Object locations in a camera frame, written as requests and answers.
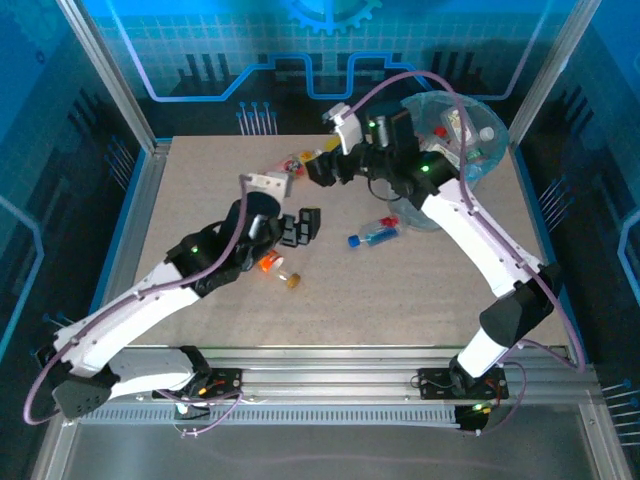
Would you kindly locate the orange label bottle gold cap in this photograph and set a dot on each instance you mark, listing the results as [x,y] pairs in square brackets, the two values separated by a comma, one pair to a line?
[272,261]

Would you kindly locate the Fiji water bottle blue cap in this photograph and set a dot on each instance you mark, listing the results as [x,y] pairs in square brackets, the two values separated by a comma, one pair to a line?
[375,234]

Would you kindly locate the clear plastic trash bin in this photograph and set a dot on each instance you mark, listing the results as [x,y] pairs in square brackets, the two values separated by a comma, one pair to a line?
[420,222]

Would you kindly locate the blue plastic bin liner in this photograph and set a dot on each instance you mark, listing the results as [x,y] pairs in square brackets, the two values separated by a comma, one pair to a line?
[492,150]

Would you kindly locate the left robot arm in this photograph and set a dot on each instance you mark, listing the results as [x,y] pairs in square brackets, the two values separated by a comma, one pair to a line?
[130,310]

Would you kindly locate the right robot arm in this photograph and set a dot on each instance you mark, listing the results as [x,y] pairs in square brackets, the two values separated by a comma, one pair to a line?
[480,235]

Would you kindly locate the orange juice bottle white cap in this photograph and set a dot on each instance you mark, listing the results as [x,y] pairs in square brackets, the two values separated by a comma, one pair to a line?
[290,164]

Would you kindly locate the black controller box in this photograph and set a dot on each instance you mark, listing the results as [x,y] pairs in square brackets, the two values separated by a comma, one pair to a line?
[470,420]

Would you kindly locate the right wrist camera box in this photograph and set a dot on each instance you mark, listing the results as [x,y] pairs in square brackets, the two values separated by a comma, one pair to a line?
[347,131]

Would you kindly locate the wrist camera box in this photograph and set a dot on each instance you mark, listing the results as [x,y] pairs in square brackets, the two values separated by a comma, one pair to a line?
[270,184]
[347,131]

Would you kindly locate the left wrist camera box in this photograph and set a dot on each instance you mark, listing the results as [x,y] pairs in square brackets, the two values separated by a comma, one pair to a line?
[270,184]

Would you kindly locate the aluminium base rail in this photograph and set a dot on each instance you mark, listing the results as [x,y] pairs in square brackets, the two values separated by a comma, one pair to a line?
[325,370]

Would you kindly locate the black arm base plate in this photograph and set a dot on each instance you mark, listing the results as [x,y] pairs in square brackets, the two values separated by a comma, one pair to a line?
[432,382]
[230,380]

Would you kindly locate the aluminium frame post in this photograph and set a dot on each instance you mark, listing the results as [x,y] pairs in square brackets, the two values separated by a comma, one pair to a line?
[110,75]
[562,50]

